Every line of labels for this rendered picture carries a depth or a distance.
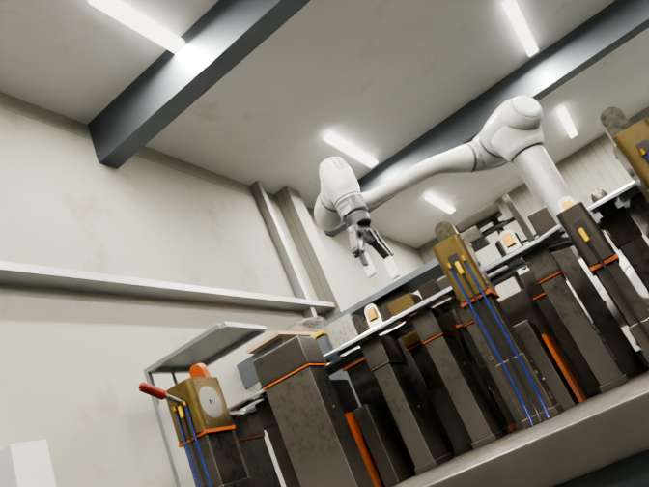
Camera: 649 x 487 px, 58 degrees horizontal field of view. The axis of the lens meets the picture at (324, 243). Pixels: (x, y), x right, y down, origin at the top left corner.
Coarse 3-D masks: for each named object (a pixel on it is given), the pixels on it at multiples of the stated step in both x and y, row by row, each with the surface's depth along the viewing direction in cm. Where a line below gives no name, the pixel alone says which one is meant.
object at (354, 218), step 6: (348, 216) 178; (354, 216) 177; (360, 216) 176; (366, 216) 177; (348, 222) 178; (354, 222) 176; (360, 222) 177; (366, 222) 178; (360, 228) 176; (360, 234) 175; (366, 240) 176; (372, 240) 178
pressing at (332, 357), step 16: (624, 192) 110; (592, 208) 107; (544, 240) 117; (560, 240) 123; (512, 256) 114; (496, 272) 126; (512, 272) 127; (448, 288) 119; (416, 304) 121; (432, 304) 127; (448, 304) 135; (400, 320) 129; (368, 336) 131; (400, 336) 141; (336, 352) 127; (352, 352) 137; (336, 368) 147; (240, 400) 137; (256, 400) 143
